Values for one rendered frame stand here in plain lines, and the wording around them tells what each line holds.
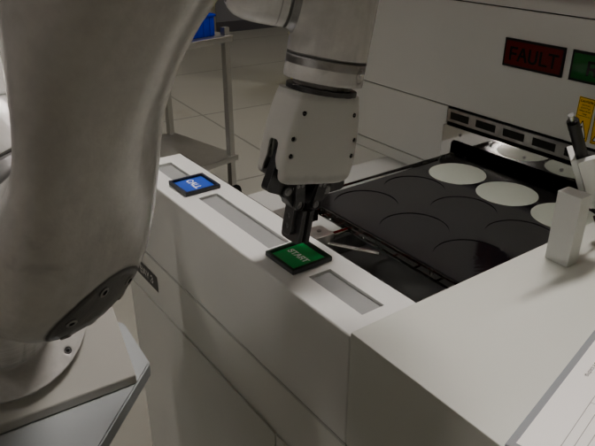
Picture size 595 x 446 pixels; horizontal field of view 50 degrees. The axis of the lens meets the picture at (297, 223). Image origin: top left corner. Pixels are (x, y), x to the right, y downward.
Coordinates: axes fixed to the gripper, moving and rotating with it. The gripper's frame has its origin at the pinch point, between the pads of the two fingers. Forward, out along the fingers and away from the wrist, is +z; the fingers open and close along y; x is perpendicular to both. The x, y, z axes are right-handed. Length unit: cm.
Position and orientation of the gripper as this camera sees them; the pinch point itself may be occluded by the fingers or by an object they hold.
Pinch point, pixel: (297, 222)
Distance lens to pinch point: 71.7
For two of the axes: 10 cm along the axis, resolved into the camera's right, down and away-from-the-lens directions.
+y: -8.0, 0.7, -6.0
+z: -1.6, 9.3, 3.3
